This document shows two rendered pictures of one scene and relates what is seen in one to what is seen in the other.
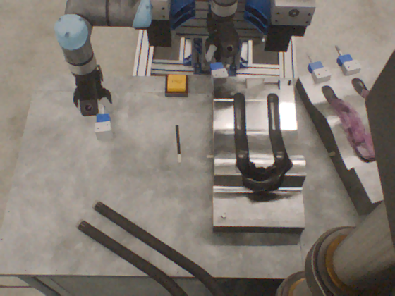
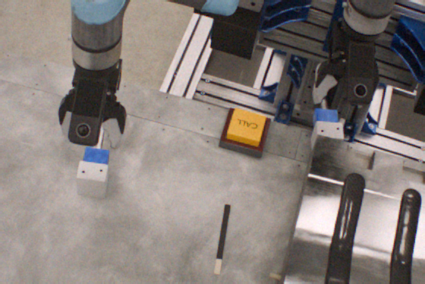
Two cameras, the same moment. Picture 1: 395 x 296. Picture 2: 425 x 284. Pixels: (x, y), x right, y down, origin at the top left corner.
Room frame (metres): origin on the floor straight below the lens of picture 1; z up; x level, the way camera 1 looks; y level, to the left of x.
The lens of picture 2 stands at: (-0.08, 0.04, 2.16)
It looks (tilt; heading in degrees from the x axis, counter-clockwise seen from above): 54 degrees down; 5
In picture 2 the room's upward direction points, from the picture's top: 11 degrees clockwise
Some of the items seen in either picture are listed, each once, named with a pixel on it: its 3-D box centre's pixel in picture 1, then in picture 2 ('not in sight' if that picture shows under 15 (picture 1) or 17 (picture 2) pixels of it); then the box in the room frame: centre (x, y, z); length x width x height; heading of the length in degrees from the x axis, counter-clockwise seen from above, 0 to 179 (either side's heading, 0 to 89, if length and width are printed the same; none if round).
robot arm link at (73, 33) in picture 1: (74, 39); (98, 6); (0.77, 0.30, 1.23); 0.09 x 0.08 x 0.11; 178
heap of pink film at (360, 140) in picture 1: (369, 120); not in sight; (0.73, -0.54, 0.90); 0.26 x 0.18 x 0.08; 16
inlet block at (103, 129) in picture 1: (103, 118); (96, 157); (0.78, 0.30, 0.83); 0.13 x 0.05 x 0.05; 8
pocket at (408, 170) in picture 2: (271, 87); (413, 177); (0.88, -0.25, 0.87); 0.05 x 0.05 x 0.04; 89
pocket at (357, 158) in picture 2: (238, 86); (357, 162); (0.88, -0.15, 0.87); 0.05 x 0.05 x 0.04; 89
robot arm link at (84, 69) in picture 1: (80, 60); (94, 44); (0.76, 0.30, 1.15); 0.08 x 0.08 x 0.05
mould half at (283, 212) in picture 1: (255, 147); (360, 279); (0.65, -0.19, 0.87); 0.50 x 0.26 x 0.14; 179
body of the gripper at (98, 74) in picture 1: (87, 77); (96, 76); (0.77, 0.30, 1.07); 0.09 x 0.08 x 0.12; 8
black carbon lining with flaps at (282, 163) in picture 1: (260, 135); (376, 258); (0.67, -0.20, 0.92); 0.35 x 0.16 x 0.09; 179
